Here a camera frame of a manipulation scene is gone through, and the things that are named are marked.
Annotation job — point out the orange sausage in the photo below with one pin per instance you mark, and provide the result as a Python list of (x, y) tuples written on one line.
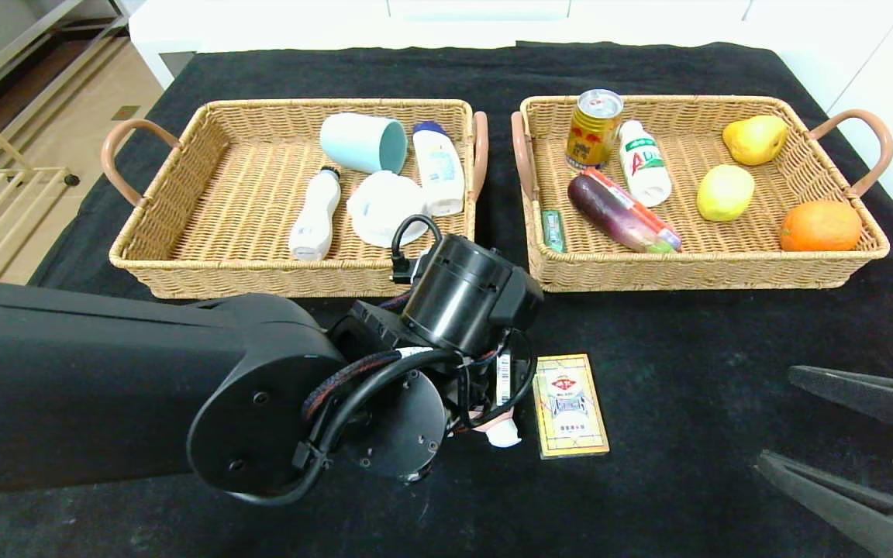
[(636, 208)]

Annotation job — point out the small green gum pack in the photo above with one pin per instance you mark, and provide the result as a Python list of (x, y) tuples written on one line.
[(553, 231)]

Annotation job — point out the teal plastic cup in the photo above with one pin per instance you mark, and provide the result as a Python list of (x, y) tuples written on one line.
[(357, 142)]

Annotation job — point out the orange fruit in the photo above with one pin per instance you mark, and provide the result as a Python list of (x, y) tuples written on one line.
[(820, 226)]

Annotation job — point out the white lotion bottle blue cap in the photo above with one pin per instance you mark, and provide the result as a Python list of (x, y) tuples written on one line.
[(439, 172)]

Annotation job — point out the white bottle black brush tip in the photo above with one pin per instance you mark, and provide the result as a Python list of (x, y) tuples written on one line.
[(315, 217)]

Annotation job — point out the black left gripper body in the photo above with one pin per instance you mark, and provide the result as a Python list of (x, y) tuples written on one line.
[(504, 379)]

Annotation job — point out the pink tube white cap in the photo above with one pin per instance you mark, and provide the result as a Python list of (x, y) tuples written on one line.
[(502, 435)]

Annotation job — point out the black tablecloth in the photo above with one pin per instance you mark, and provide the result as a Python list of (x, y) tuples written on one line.
[(648, 333)]

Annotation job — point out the brass floor socket plate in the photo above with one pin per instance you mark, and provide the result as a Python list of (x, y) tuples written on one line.
[(125, 112)]

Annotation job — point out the yellow lemon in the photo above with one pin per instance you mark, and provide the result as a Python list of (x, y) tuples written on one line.
[(725, 194)]

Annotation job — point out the gold drink can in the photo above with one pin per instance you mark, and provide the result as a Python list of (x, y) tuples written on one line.
[(592, 138)]

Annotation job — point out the white milk bottle green label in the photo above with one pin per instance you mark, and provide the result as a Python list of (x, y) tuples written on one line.
[(644, 167)]

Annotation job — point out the playing card box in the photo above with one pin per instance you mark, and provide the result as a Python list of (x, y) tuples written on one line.
[(570, 407)]

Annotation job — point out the yellow pear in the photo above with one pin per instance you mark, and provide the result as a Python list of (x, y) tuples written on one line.
[(756, 139)]

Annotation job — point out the white round plastic plate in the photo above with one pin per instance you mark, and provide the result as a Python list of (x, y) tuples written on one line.
[(380, 205)]

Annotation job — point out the wicker basket holding teal cup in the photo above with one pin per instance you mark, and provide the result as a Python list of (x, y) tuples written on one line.
[(260, 194)]

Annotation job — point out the grey metal shelf unit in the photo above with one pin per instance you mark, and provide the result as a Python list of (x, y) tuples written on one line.
[(12, 39)]

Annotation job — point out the wicker basket holding fruit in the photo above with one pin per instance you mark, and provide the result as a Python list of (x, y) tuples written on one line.
[(609, 263)]

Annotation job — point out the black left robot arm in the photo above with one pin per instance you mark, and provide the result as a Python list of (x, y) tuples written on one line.
[(105, 380)]

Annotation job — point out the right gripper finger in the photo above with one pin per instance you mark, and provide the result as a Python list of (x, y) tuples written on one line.
[(865, 394), (842, 496)]

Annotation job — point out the white low bench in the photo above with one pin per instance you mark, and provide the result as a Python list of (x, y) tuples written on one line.
[(175, 31)]

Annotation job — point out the purple eggplant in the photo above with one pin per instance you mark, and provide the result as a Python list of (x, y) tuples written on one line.
[(609, 213)]

